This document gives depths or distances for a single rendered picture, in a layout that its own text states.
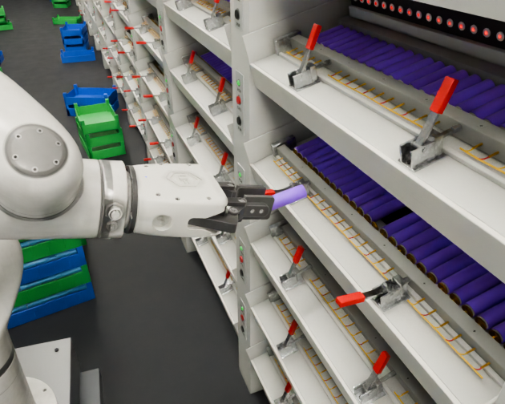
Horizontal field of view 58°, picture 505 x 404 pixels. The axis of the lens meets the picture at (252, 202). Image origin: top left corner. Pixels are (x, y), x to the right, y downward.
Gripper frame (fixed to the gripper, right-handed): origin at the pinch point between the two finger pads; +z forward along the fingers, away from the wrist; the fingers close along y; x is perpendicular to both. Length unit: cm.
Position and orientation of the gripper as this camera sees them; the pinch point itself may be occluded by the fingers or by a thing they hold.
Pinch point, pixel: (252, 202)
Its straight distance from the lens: 56.7
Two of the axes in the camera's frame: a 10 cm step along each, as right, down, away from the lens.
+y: -3.7, -5.0, 7.8
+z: 9.0, 0.2, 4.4
